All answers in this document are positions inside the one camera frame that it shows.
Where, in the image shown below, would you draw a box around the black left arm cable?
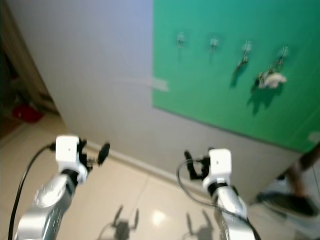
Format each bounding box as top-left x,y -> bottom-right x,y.
7,142 -> 57,240

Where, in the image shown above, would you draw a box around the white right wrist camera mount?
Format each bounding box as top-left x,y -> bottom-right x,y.
202,148 -> 232,193

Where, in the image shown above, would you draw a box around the brown wooden door frame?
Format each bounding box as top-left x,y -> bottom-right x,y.
0,4 -> 59,114

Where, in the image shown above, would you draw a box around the red round object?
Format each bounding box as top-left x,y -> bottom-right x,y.
12,103 -> 44,124

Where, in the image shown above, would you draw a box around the green board with hooks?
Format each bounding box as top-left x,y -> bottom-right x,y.
152,0 -> 320,154

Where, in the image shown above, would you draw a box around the clear metal wall hook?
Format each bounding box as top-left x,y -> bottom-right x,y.
209,37 -> 221,51
242,41 -> 254,56
176,31 -> 186,49
279,45 -> 291,60

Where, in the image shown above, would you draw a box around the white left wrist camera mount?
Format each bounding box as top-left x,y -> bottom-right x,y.
55,135 -> 88,175

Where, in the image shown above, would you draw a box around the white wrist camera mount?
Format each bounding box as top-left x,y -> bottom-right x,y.
202,148 -> 232,193
55,135 -> 88,175

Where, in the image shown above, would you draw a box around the small dark hanging key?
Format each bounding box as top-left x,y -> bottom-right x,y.
238,53 -> 250,69

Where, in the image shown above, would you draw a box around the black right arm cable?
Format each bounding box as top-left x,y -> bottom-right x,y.
175,158 -> 263,240

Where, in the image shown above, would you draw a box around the person with black shoes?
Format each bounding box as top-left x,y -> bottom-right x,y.
257,147 -> 320,217

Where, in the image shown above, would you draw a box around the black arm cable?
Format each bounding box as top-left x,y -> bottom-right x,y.
7,142 -> 57,240
175,158 -> 263,240

